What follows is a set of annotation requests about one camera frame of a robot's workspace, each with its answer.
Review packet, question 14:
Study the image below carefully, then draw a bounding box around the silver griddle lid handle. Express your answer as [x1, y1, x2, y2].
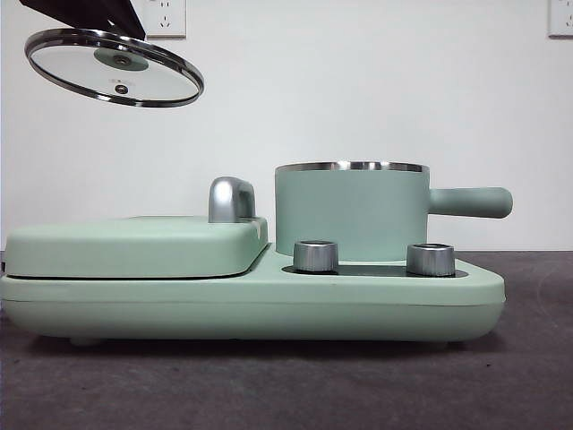
[208, 176, 257, 224]

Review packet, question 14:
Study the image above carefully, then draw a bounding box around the green breakfast machine base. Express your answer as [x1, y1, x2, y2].
[0, 244, 507, 349]

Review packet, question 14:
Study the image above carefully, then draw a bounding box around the green griddle lid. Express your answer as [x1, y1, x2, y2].
[4, 216, 269, 280]

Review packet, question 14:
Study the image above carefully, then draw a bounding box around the glass pot lid green knob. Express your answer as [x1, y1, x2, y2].
[24, 27, 206, 108]

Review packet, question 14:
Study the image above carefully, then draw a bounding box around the white wall socket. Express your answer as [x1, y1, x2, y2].
[548, 0, 573, 39]
[141, 0, 187, 39]

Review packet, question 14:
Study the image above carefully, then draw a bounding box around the green pot with handle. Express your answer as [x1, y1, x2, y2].
[273, 160, 514, 264]

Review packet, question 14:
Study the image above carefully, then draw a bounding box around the silver control knob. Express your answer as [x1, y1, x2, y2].
[293, 240, 340, 273]
[406, 243, 457, 276]

